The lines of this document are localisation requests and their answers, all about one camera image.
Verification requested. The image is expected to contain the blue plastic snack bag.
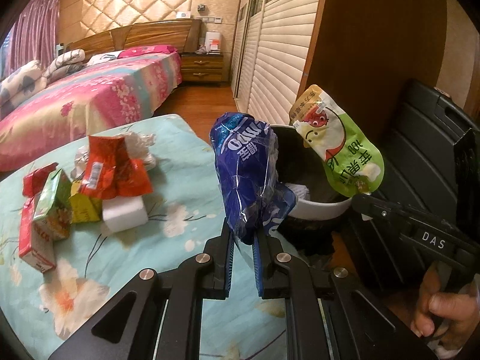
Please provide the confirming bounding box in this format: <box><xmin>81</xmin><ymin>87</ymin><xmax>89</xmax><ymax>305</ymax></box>
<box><xmin>210</xmin><ymin>112</ymin><xmax>297</xmax><ymax>245</ymax></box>

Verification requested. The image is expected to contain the green drink pouch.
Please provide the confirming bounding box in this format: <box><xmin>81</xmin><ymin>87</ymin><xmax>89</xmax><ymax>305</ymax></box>
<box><xmin>289</xmin><ymin>85</ymin><xmax>385</xmax><ymax>197</ymax></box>

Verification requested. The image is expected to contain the white foam fruit net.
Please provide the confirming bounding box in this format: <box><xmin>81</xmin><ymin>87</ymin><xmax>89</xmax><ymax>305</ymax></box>
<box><xmin>285</xmin><ymin>183</ymin><xmax>310</xmax><ymax>201</ymax></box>

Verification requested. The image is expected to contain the white trash bin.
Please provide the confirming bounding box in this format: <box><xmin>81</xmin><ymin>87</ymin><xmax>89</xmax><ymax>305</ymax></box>
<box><xmin>272</xmin><ymin>125</ymin><xmax>352</xmax><ymax>221</ymax></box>

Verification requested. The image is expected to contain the person's right hand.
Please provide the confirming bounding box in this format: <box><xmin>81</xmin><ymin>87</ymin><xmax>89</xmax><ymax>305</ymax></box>
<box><xmin>410</xmin><ymin>263</ymin><xmax>479</xmax><ymax>359</ymax></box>

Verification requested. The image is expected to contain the white foam block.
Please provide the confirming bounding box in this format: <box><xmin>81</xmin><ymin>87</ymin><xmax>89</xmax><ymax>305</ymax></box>
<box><xmin>102</xmin><ymin>196</ymin><xmax>149</xmax><ymax>233</ymax></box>

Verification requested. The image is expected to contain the crumpled white tissue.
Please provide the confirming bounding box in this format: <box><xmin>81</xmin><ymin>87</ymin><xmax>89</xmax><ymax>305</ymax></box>
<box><xmin>70</xmin><ymin>133</ymin><xmax>157</xmax><ymax>180</ymax></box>

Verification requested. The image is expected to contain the red snack wrapper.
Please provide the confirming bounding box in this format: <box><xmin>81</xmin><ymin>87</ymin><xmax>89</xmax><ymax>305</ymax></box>
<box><xmin>79</xmin><ymin>136</ymin><xmax>153</xmax><ymax>200</ymax></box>

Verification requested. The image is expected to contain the yellow snack wrapper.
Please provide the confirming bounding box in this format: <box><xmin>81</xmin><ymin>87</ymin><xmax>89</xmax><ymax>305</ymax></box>
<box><xmin>69</xmin><ymin>180</ymin><xmax>103</xmax><ymax>224</ymax></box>

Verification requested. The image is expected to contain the green juice carton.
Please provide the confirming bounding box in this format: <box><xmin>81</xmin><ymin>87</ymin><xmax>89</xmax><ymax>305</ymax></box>
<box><xmin>33</xmin><ymin>169</ymin><xmax>72</xmax><ymax>241</ymax></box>

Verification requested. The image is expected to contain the red and white small carton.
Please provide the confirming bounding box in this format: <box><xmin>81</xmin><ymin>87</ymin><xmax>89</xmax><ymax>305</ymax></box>
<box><xmin>19</xmin><ymin>163</ymin><xmax>58</xmax><ymax>273</ymax></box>

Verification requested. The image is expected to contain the wooden nightstand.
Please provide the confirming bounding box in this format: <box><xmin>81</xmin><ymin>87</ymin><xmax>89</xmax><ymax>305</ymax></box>
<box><xmin>181</xmin><ymin>53</ymin><xmax>224</xmax><ymax>83</ymax></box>

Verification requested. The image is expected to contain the light blue floral table cloth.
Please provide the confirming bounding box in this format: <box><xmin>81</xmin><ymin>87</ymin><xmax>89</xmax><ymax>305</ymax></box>
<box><xmin>1</xmin><ymin>115</ymin><xmax>287</xmax><ymax>359</ymax></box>

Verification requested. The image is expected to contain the bed with pink floral sheet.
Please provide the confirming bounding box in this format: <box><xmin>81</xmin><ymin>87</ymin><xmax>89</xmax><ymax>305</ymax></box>
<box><xmin>1</xmin><ymin>52</ymin><xmax>182</xmax><ymax>172</ymax></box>

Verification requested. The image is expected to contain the pink pillow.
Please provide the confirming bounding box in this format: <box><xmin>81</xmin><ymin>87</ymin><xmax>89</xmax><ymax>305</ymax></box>
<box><xmin>117</xmin><ymin>44</ymin><xmax>177</xmax><ymax>59</ymax></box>

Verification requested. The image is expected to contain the white box on nightstand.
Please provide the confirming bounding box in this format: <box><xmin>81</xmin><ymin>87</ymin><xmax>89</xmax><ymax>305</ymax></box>
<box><xmin>204</xmin><ymin>31</ymin><xmax>222</xmax><ymax>55</ymax></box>

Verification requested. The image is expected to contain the wooden headboard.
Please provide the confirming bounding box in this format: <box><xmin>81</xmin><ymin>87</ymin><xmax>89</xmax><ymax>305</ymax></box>
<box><xmin>65</xmin><ymin>19</ymin><xmax>202</xmax><ymax>57</ymax></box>

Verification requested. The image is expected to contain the dark wooden door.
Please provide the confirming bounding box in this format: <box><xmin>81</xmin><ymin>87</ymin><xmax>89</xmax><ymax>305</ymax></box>
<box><xmin>299</xmin><ymin>0</ymin><xmax>447</xmax><ymax>141</ymax></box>

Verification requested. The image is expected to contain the white louvered wardrobe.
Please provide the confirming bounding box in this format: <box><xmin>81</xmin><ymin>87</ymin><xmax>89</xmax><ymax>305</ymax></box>
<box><xmin>230</xmin><ymin>0</ymin><xmax>319</xmax><ymax>125</ymax></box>

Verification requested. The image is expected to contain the folded patterned quilt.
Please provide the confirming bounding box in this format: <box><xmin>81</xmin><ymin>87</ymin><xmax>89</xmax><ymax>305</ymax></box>
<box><xmin>1</xmin><ymin>49</ymin><xmax>86</xmax><ymax>119</ymax></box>

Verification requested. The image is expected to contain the pink curtain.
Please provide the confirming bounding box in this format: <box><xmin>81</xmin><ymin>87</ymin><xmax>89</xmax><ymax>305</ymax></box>
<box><xmin>1</xmin><ymin>0</ymin><xmax>59</xmax><ymax>80</ymax></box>

